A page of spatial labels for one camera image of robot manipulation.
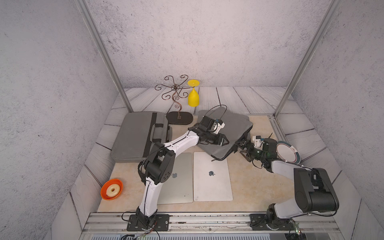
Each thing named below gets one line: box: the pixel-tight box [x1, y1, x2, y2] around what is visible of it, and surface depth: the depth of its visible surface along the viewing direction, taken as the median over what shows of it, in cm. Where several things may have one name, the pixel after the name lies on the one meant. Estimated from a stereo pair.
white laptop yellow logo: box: [193, 152, 233, 202], surface depth 88 cm
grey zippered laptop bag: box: [111, 112, 173, 163], surface depth 108 cm
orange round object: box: [100, 178, 124, 201], surface depth 82 cm
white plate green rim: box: [276, 140, 301, 165], surface depth 102 cm
